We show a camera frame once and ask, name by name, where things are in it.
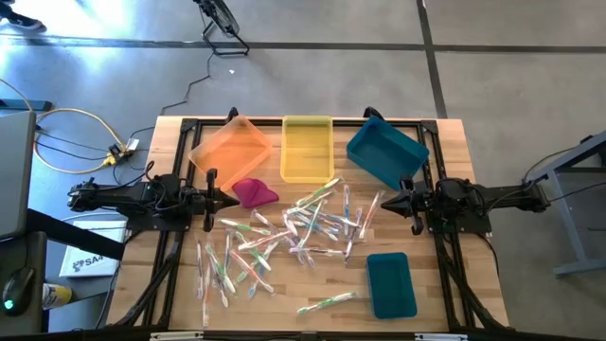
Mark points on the white label strip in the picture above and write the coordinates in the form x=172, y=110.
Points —
x=175, y=335
x=440, y=336

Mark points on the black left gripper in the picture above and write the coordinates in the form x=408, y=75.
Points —
x=194, y=199

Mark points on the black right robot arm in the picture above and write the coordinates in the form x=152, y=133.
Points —
x=497, y=196

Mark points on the small teal plastic bin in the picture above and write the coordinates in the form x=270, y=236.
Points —
x=390, y=286

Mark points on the black computer mouse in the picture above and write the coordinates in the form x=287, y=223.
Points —
x=19, y=289

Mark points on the grey laptop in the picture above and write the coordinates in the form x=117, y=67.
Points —
x=16, y=175

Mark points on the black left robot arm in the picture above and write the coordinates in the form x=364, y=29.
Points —
x=123, y=194

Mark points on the black desk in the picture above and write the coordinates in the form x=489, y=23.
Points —
x=71, y=234

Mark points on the magenta plastic container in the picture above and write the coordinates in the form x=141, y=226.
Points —
x=253, y=194

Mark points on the yellow translucent plastic bin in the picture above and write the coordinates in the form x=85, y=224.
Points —
x=308, y=151

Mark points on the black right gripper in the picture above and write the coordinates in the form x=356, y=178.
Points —
x=423, y=201

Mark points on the person's shoe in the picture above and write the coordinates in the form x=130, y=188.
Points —
x=19, y=19

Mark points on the blue plastic bin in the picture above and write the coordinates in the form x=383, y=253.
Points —
x=386, y=154

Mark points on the black table clamp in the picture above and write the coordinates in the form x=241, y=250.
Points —
x=371, y=113
x=232, y=113

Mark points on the purple toothbrush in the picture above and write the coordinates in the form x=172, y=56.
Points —
x=221, y=291
x=264, y=220
x=200, y=270
x=317, y=250
x=353, y=234
x=308, y=258
x=290, y=227

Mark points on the black floor fan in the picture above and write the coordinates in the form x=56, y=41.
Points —
x=222, y=19

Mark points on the grey metal table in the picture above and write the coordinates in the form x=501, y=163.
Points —
x=568, y=227

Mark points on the green toothbrush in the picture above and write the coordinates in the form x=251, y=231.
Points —
x=258, y=262
x=319, y=191
x=310, y=201
x=244, y=226
x=220, y=269
x=326, y=302
x=253, y=251

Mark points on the white printed box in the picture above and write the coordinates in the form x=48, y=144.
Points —
x=90, y=265

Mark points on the power strip with plugs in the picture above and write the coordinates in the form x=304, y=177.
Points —
x=113, y=154

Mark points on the blue floor bar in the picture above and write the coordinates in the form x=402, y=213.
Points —
x=23, y=105

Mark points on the yellow can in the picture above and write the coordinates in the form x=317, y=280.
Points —
x=57, y=296

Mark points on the orange translucent plastic bin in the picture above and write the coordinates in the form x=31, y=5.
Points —
x=232, y=151

